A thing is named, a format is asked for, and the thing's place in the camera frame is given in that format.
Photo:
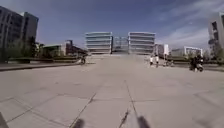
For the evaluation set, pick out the pale paved plaza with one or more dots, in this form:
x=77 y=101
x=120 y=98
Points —
x=110 y=80

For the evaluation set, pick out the person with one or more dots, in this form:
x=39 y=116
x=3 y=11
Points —
x=82 y=60
x=166 y=62
x=157 y=61
x=151 y=60

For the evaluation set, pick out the wide glass-fronted building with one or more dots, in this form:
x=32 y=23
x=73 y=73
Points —
x=141 y=42

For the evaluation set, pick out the low dark building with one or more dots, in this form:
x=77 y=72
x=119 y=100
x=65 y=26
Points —
x=68 y=50

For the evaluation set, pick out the robot's own part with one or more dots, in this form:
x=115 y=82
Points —
x=143 y=122
x=79 y=124

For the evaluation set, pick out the white low building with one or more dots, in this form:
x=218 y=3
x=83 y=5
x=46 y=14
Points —
x=186 y=51

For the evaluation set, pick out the group of people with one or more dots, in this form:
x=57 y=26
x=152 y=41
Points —
x=196 y=63

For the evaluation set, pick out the row of trees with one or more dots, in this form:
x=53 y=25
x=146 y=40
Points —
x=218 y=54
x=23 y=50

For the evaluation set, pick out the grey multi-storey building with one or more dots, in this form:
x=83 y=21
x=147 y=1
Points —
x=13 y=26

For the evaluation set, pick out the pale multi-storey building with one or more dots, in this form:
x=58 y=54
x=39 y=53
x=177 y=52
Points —
x=216 y=31

